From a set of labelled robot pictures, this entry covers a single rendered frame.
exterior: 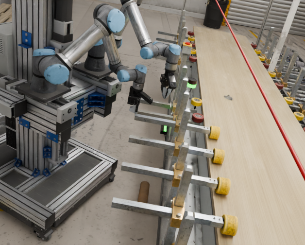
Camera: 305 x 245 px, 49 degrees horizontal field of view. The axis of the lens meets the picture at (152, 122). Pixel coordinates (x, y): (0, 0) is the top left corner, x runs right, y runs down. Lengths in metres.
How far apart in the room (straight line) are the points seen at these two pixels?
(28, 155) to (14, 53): 0.77
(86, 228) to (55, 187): 0.38
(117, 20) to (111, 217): 1.49
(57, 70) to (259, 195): 1.20
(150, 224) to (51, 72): 1.44
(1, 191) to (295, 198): 1.86
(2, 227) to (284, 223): 1.84
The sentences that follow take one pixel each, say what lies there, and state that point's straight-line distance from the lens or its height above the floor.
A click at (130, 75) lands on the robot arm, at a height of 1.14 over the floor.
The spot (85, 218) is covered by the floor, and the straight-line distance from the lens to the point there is 2.66.
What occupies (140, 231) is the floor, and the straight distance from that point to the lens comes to 2.63.
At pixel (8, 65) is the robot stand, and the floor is 1.03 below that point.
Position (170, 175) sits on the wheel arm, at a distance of 1.61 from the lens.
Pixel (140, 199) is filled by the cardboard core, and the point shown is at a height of 0.08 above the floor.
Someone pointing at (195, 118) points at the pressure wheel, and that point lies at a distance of 2.28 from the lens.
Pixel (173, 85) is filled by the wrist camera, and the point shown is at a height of 1.12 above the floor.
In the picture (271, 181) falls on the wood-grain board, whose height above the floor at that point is 0.90.
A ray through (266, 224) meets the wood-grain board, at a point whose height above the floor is 0.90.
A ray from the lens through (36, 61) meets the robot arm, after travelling 1.95.
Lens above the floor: 1.94
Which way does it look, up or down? 30 degrees down
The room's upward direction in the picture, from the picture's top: 11 degrees clockwise
